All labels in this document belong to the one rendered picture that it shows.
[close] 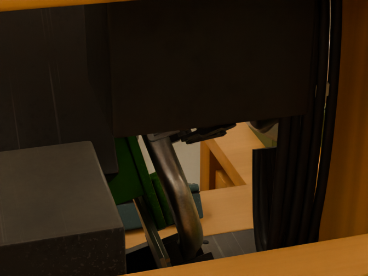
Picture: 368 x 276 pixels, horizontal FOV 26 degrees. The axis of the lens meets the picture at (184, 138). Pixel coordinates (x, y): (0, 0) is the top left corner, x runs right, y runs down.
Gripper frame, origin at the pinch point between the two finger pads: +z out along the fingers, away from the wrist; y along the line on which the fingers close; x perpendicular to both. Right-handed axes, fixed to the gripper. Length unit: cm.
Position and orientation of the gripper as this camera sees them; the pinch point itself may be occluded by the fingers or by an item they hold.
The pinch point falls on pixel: (161, 133)
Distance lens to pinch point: 94.5
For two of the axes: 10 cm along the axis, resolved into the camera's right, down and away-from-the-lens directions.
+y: 0.0, -2.9, -9.6
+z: -9.3, 3.5, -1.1
